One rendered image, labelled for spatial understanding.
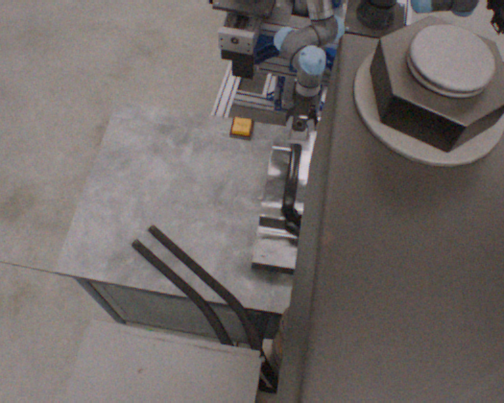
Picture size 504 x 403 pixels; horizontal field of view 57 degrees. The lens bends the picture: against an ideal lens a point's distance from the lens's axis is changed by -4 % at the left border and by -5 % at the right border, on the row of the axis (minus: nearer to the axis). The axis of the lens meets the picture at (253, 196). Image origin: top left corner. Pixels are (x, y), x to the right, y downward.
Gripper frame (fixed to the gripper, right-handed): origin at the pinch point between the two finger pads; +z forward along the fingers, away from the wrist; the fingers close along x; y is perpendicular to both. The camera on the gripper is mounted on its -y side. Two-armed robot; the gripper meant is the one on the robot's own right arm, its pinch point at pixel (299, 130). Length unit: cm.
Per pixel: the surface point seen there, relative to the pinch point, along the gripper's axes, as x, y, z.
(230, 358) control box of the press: 7, -87, -56
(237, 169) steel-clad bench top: 19.3, -12.6, 11.0
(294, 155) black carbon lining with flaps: 0.4, -8.5, 2.9
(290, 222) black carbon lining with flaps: -1.5, -33.3, 3.2
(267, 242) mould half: 4.6, -40.6, 5.1
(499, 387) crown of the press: -10, -95, -109
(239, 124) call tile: 21.7, 4.2, 7.3
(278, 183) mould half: 4.1, -20.9, 1.7
